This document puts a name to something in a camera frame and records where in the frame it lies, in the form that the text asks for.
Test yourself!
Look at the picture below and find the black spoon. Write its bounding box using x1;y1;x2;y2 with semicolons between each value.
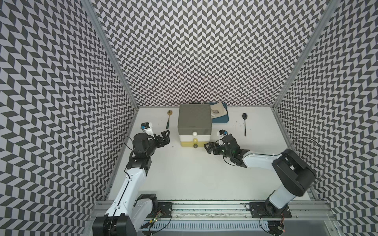
242;113;248;137

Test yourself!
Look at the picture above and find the beige folded cloth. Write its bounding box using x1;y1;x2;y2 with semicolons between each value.
210;102;226;119

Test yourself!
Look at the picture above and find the aluminium front rail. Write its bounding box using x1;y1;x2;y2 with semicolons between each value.
88;200;336;222

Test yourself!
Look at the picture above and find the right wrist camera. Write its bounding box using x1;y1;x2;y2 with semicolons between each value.
218;129;228;139

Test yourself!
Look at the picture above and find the gold spoon green handle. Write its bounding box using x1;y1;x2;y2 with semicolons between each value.
166;110;173;129

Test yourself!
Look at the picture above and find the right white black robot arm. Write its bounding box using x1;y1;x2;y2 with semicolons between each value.
204;132;316;217

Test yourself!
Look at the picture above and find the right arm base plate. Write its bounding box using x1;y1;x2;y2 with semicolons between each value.
248;202;292;219

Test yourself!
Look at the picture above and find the teal blue tray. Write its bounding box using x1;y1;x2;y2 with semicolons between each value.
212;102;229;124

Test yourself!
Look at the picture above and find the grey three-drawer storage box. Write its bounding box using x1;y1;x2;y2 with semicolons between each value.
177;104;212;148

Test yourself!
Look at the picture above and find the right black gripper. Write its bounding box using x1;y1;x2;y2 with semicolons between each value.
203;142;233;158

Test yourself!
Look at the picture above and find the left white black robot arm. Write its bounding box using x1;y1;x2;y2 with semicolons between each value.
92;128;170;236

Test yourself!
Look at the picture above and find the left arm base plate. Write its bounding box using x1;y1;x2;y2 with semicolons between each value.
146;202;173;219

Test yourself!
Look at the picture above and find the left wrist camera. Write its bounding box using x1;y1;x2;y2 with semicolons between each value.
141;122;154;138

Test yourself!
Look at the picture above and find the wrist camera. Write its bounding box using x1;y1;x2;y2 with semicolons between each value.
218;129;228;139
141;122;154;138

